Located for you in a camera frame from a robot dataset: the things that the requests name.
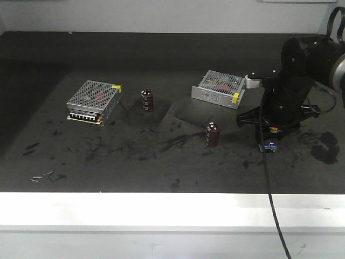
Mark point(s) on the dark red capacitor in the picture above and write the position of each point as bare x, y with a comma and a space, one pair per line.
147, 101
212, 134

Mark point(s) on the right metal mesh power supply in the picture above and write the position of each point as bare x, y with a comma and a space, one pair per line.
220, 89

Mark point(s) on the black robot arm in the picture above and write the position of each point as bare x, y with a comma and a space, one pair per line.
305, 62

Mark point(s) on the yellow mushroom push button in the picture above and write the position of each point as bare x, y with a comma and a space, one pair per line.
269, 147

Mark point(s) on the metal mesh power supply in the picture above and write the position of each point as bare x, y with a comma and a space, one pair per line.
220, 89
94, 102

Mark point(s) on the left dark red capacitor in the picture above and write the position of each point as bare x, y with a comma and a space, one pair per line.
147, 101

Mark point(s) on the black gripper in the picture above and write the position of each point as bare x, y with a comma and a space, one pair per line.
282, 107

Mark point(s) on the right dark red capacitor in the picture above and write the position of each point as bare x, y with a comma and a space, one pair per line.
212, 134

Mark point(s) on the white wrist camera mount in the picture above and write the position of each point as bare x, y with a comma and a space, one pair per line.
255, 79

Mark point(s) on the left metal mesh power supply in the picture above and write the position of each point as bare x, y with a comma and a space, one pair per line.
94, 102

